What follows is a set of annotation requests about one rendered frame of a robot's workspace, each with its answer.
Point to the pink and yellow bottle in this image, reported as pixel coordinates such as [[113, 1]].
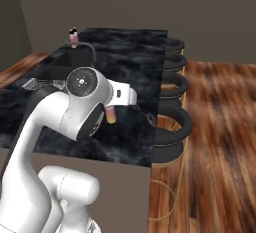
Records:
[[111, 116]]

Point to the grey-brown island cabinet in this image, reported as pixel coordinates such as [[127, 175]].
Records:
[[123, 197]]

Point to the black round bar stool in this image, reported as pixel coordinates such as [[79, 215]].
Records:
[[176, 84], [174, 45], [175, 63], [170, 140]]

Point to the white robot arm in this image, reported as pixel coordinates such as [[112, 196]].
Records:
[[30, 163]]

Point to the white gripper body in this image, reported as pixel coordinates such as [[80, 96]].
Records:
[[131, 96]]

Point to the grey curved tap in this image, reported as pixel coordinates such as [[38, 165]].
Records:
[[90, 48]]

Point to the pink bottle with black cap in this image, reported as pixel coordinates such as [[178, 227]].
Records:
[[73, 38]]

